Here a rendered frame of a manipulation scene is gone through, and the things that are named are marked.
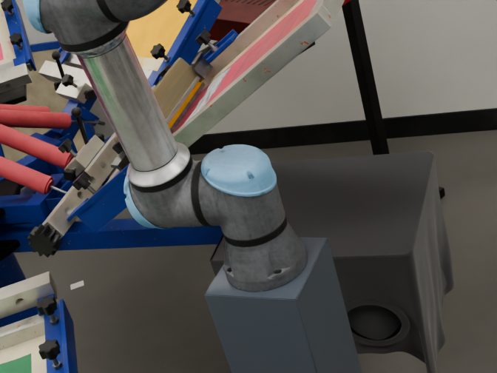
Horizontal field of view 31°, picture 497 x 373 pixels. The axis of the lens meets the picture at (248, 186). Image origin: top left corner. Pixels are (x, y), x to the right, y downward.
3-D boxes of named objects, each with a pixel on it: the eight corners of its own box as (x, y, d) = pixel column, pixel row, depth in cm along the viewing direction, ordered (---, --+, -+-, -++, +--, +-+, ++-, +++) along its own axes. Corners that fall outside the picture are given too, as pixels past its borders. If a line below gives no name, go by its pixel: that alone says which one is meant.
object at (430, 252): (457, 280, 253) (434, 149, 232) (439, 397, 218) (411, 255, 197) (446, 280, 254) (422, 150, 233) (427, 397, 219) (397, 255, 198)
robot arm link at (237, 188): (276, 240, 151) (256, 172, 145) (203, 242, 157) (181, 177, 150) (293, 200, 161) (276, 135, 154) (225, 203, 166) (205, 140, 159)
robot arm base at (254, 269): (291, 294, 154) (277, 247, 149) (213, 289, 161) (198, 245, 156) (318, 241, 166) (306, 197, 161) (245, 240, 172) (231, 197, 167)
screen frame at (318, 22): (381, -75, 211) (371, -87, 210) (331, 27, 165) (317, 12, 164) (177, 108, 256) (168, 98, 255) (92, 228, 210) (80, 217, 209)
